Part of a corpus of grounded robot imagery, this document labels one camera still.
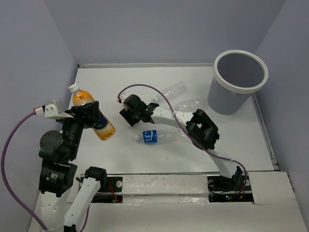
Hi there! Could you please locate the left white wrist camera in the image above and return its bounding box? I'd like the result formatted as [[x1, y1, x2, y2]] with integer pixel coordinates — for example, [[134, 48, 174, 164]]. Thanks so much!
[[44, 98, 73, 120]]

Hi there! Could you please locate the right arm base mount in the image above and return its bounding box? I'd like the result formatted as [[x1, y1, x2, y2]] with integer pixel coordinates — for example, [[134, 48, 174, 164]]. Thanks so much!
[[207, 175, 254, 203]]

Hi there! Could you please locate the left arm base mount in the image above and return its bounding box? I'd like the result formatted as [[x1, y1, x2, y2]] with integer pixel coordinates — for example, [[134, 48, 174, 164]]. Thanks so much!
[[91, 176, 123, 203]]

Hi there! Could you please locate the clear bottle near bin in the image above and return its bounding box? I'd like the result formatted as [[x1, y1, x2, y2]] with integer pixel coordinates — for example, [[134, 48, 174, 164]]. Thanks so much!
[[173, 98, 208, 112]]

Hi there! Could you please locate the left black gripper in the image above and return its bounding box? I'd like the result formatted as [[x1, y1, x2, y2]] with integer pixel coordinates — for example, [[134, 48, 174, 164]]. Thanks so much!
[[60, 99, 101, 157]]

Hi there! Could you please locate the blue label clear bottle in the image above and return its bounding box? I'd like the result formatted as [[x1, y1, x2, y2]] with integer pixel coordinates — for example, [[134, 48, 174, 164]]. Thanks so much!
[[134, 130, 177, 145]]

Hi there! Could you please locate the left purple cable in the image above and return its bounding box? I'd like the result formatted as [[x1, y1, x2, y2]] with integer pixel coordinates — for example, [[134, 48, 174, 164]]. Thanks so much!
[[1, 108, 89, 232]]

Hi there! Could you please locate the orange juice bottle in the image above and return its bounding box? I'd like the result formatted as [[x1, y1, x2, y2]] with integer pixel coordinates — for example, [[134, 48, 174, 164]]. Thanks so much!
[[68, 83, 115, 141]]

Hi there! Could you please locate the crushed clear bottle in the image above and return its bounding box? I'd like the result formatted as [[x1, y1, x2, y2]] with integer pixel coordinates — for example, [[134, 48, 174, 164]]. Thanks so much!
[[173, 129, 192, 143]]

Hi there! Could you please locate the white foam front panel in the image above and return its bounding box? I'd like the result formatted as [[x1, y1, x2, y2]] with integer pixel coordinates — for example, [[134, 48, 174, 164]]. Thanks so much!
[[122, 174, 208, 196]]

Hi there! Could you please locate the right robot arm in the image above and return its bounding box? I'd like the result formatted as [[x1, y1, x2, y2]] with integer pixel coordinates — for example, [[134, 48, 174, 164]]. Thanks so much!
[[118, 93, 243, 189]]

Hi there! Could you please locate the clear bottle far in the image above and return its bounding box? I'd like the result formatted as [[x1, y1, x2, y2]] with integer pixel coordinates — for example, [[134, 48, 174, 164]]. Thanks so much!
[[153, 81, 187, 103]]

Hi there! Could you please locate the grey round bin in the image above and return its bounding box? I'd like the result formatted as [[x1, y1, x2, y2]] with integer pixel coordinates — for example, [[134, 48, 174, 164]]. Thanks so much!
[[208, 50, 269, 115]]

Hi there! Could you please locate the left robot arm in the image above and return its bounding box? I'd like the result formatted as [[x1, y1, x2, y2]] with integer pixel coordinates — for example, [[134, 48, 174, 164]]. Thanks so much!
[[35, 99, 107, 232]]

